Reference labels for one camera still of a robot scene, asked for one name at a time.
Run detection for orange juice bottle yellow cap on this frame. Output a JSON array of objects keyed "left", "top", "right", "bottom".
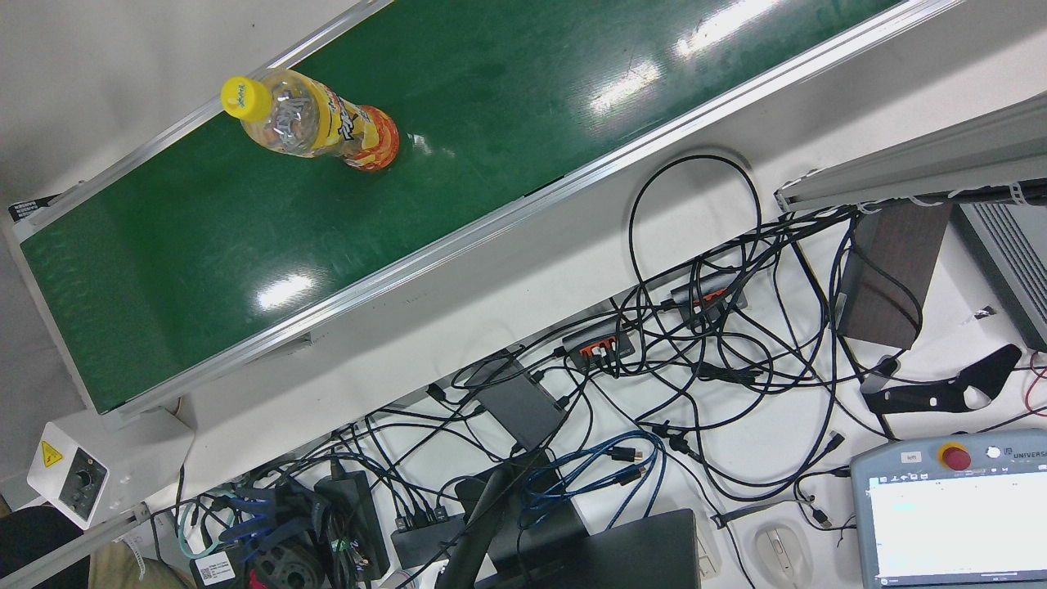
[{"left": 221, "top": 69, "right": 401, "bottom": 172}]

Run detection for black hub orange ports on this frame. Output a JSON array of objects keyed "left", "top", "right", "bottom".
[
  {"left": 671, "top": 274, "right": 748, "bottom": 324},
  {"left": 561, "top": 317, "right": 637, "bottom": 369}
]

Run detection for dark grey flat box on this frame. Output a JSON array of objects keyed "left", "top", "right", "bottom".
[{"left": 474, "top": 357, "right": 568, "bottom": 451}]

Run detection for black monitor stand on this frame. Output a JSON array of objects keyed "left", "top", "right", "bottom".
[{"left": 435, "top": 450, "right": 590, "bottom": 589}]

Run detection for black usb hub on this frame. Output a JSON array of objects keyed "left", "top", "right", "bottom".
[{"left": 391, "top": 507, "right": 467, "bottom": 568}]

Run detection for black power brick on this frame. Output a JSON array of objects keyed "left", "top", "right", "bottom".
[{"left": 315, "top": 470, "right": 391, "bottom": 580}]

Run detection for black round device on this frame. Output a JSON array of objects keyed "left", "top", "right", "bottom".
[{"left": 245, "top": 536, "right": 324, "bottom": 589}]

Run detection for white computer mouse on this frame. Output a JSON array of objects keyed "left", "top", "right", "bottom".
[{"left": 753, "top": 524, "right": 813, "bottom": 586}]

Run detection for dark brown wooden block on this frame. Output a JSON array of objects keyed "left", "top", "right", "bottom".
[{"left": 836, "top": 200, "right": 954, "bottom": 351}]

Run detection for white conveyor control box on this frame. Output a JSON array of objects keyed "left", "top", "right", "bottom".
[{"left": 26, "top": 407, "right": 195, "bottom": 530}]

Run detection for grey teach pendant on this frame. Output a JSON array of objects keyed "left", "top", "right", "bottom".
[{"left": 850, "top": 429, "right": 1047, "bottom": 589}]

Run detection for grey ribbed metal box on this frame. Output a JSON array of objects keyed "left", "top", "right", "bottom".
[{"left": 953, "top": 200, "right": 1047, "bottom": 353}]

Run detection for seated person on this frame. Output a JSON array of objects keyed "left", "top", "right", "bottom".
[{"left": 0, "top": 506, "right": 197, "bottom": 589}]

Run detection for blue cable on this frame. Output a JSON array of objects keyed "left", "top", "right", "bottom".
[{"left": 523, "top": 431, "right": 667, "bottom": 533}]

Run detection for green conveyor belt aluminium frame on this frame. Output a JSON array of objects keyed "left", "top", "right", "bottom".
[{"left": 0, "top": 0, "right": 966, "bottom": 430}]

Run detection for black looped cable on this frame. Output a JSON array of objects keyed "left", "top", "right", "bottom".
[{"left": 628, "top": 154, "right": 763, "bottom": 361}]

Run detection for tangled black cables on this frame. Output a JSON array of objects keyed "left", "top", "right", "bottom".
[{"left": 327, "top": 205, "right": 925, "bottom": 533}]

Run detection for black curved bracket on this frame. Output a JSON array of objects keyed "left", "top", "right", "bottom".
[{"left": 861, "top": 344, "right": 1023, "bottom": 416}]

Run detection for aluminium profile post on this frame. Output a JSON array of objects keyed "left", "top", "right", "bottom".
[{"left": 775, "top": 92, "right": 1047, "bottom": 214}]

